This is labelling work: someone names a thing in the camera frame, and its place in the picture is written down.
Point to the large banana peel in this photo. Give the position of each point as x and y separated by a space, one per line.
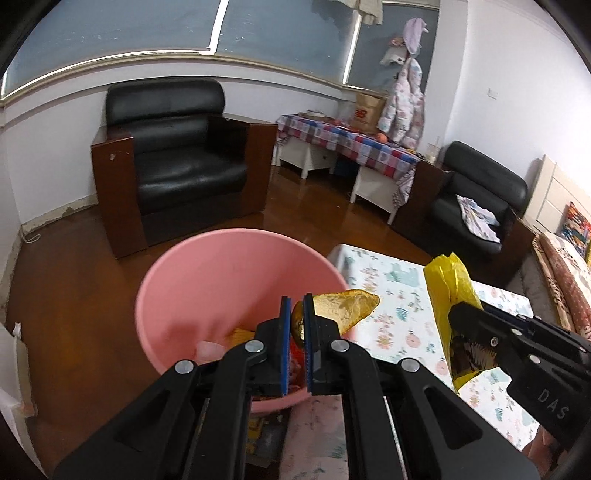
341 309

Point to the pale printed cloth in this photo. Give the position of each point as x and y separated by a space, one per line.
478 219

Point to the floral puffer jacket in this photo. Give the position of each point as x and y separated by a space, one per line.
404 106

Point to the brown floral bed blanket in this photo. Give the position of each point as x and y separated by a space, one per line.
545 286

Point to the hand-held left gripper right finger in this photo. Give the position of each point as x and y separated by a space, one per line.
309 350

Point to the grey white hanging cloth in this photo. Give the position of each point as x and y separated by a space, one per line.
395 56

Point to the beige hanging garment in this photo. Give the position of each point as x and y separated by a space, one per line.
367 10

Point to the colourful patterned pillow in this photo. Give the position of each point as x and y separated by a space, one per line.
577 226

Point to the yellow snack wrapper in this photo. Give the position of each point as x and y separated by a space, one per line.
450 286

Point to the black armchair with scuffed wood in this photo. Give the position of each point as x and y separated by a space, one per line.
184 152

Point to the pale flat object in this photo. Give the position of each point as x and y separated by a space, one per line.
311 114

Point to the pink plastic bucket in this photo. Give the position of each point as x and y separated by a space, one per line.
207 286

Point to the brown paper bag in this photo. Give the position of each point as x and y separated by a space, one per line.
367 113

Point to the plaid tablecloth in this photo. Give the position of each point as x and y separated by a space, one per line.
351 143

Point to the orange fruit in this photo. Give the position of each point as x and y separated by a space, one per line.
381 137

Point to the floral bear print tablecloth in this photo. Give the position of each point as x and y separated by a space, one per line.
401 318

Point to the white desk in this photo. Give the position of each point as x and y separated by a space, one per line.
374 189

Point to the black armchair holding cloth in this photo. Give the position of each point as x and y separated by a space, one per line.
475 175

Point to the cream headboard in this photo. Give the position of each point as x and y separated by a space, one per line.
554 194

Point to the red white wrapper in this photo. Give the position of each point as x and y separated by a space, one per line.
298 369

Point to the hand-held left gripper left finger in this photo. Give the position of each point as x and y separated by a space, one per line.
286 350

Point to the white floral bed sheet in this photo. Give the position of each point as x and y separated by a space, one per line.
575 249

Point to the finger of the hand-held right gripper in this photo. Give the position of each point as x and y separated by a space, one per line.
480 332
508 318

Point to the purple hanging garment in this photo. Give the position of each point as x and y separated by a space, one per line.
414 34

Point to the dark printed box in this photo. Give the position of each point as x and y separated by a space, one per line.
265 436

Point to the cup with straw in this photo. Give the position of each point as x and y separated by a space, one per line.
431 152

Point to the person's right hand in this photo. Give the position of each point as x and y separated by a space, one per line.
542 445

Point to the translucent white plastic bag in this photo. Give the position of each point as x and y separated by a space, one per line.
210 353

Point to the frosted window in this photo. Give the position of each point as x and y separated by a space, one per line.
138 27

